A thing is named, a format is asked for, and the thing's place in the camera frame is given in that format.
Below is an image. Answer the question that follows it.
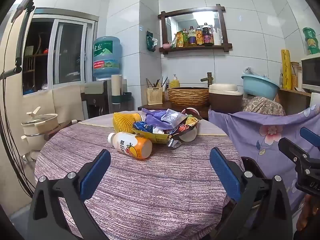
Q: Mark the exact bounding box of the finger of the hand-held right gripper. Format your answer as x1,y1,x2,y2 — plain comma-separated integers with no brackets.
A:
300,127,320,153
278,137,313,168

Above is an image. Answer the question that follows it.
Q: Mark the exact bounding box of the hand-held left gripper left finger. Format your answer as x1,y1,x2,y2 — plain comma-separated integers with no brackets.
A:
27,149,112,240

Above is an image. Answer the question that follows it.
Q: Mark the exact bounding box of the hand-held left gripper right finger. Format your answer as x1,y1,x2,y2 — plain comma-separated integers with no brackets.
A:
209,147,293,240

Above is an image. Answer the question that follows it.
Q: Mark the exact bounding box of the black trash bin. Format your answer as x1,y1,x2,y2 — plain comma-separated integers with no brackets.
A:
240,156,270,180

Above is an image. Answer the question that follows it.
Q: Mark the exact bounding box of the orange juice bottle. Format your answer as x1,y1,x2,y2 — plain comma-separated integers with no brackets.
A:
107,132,153,159

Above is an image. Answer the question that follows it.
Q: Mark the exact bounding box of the white paper cup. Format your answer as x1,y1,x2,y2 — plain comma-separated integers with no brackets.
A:
178,127,198,142

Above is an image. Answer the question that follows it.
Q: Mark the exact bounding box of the dark red snack packet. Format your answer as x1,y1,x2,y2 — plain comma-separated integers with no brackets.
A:
167,124,198,137

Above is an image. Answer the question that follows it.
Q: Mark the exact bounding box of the yellow snack packet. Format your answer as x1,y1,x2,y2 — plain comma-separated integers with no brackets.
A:
185,115,200,127

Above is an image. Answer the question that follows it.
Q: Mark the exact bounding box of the blue snack packet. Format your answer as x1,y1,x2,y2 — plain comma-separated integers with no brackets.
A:
132,121,154,133

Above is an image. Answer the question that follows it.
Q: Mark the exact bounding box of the yellow cardboard tray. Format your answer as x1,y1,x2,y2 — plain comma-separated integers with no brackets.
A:
132,129,173,144

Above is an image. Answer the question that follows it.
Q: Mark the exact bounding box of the clear plastic packet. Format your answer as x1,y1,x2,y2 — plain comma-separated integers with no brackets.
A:
161,109,187,130

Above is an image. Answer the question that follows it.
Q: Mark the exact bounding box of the purple plastic bag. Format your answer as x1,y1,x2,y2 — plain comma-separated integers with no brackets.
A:
141,108,174,130

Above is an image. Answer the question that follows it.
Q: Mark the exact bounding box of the person's right hand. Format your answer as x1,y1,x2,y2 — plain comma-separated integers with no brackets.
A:
296,194,320,230

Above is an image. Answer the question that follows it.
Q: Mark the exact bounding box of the white flat board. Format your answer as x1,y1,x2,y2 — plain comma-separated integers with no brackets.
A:
310,92,320,110

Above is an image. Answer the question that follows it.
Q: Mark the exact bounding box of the wooden cabinet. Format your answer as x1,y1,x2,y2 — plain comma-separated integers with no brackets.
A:
277,87,313,115

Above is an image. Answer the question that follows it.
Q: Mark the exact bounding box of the purple floral cloth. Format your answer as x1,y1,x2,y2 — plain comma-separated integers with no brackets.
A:
208,105,320,213

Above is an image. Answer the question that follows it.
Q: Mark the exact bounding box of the brown patterned cloth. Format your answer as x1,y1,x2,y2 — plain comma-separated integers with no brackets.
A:
241,96,285,117

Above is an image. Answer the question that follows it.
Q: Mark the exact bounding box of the glass jar with wooden lid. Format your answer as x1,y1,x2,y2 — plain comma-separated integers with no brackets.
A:
291,62,300,88

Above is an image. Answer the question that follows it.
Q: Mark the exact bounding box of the white microwave oven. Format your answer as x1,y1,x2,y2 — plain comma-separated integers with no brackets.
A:
301,53,320,93

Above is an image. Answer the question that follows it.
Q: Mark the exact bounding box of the yellow wrap roll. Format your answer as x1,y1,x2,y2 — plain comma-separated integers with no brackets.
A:
281,49,292,90

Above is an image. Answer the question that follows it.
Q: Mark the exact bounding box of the light blue plastic basin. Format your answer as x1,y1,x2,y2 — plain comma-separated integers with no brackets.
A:
241,74,280,99

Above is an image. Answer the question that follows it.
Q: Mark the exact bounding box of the cream cooking pot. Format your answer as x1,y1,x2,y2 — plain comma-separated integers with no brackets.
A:
21,106,60,153

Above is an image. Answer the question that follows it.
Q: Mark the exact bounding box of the beige cloth cover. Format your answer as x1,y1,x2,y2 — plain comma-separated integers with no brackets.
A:
51,84,84,125

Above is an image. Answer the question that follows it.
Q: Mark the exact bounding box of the brown white rice cooker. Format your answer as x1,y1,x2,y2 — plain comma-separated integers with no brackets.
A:
208,84,243,113

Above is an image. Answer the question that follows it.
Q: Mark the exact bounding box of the grey water dispenser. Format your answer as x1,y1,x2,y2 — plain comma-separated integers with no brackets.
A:
80,80,113,119

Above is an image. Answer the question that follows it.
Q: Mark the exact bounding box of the teal cup holder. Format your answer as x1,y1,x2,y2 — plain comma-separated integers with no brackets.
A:
111,92,133,105

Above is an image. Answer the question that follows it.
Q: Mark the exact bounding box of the woven pattern sink basin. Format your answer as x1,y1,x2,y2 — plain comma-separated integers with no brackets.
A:
167,87,210,107

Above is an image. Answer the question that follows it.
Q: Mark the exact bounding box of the grey plastic bag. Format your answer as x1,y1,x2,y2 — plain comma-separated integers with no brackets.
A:
244,67,269,78

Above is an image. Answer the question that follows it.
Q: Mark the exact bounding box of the white paper cup tube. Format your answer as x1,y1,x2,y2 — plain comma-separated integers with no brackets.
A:
111,74,123,98

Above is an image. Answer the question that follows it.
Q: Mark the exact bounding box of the beige chopstick holder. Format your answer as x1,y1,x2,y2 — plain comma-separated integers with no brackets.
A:
146,87,163,105

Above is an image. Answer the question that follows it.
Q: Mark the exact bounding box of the bronze faucet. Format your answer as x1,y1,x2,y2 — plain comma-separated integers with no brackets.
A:
200,72,213,88

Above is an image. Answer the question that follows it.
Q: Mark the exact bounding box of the yellow soap bottle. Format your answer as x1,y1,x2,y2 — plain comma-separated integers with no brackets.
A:
169,74,180,88

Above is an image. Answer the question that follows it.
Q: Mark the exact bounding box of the bundle of chopsticks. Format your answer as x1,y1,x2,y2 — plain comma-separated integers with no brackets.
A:
146,76,168,88

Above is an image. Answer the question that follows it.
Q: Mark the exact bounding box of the blue water jug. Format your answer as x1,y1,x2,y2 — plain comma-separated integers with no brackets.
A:
92,36,123,80

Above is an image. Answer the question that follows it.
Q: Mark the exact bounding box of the sliding window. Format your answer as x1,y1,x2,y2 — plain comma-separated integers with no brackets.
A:
22,7,99,95

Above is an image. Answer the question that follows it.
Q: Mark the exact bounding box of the dark sauce bottle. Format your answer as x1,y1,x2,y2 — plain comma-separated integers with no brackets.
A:
202,23,214,46

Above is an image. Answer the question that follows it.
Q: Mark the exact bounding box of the green tissue pack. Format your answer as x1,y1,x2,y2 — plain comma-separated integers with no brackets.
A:
146,31,158,53

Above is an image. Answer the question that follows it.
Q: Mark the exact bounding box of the yellow oil bottle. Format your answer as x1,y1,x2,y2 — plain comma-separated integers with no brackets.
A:
188,26,197,47

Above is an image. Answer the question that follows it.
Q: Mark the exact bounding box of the yellow green refill pouch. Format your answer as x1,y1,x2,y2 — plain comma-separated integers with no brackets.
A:
171,31,184,48

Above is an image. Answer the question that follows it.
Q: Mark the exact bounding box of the black tripod stand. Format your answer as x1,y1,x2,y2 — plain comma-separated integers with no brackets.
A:
0,1,35,80

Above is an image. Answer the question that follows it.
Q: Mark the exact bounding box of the wooden framed mirror shelf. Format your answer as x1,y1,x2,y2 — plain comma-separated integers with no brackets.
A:
158,4,233,55

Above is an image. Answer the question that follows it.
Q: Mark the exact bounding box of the black cable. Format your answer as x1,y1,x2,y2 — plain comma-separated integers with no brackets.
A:
0,75,34,198

